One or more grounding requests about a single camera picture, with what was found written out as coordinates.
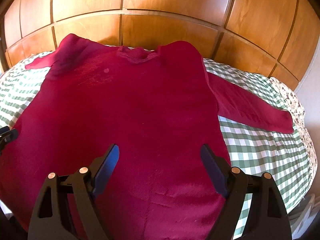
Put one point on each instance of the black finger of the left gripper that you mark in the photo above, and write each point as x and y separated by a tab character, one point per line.
7	135

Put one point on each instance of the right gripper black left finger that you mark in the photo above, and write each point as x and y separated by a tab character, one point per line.
63	196

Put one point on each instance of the dark red knit sweater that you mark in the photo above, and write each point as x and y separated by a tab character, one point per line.
158	106

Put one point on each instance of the green white checked bed cover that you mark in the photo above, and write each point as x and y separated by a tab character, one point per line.
253	150

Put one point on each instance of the floral bed sheet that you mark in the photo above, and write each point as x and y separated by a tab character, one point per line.
295	107

